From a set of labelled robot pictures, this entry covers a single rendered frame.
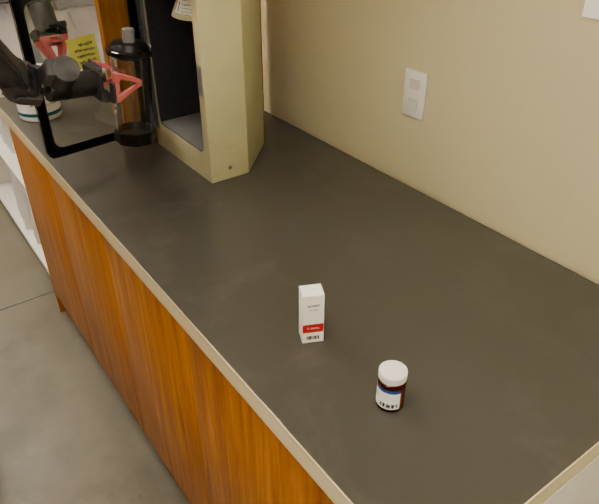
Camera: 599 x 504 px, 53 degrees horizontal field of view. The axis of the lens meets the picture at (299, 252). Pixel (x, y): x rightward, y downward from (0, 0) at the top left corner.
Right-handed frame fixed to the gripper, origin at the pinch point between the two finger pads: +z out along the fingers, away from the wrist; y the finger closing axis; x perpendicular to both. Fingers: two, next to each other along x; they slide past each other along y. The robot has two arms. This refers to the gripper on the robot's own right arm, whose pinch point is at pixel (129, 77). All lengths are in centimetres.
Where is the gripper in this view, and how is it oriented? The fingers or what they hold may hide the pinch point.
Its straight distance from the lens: 155.4
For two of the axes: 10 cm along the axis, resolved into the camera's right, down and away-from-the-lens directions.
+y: -6.2, -4.4, 6.5
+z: 7.8, -2.9, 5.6
